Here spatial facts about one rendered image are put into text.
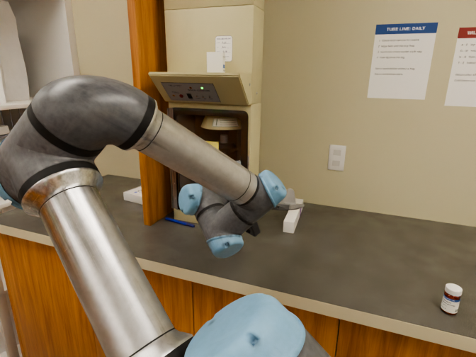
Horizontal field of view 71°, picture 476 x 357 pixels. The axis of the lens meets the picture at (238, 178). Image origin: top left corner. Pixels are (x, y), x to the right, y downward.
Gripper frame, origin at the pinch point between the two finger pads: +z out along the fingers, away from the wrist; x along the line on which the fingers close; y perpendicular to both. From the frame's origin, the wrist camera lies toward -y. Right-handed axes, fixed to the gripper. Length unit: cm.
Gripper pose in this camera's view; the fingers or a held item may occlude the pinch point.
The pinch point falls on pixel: (285, 202)
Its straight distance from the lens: 102.4
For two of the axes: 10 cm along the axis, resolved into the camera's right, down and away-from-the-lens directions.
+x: -6.2, -1.7, 7.7
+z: 7.8, 0.0, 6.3
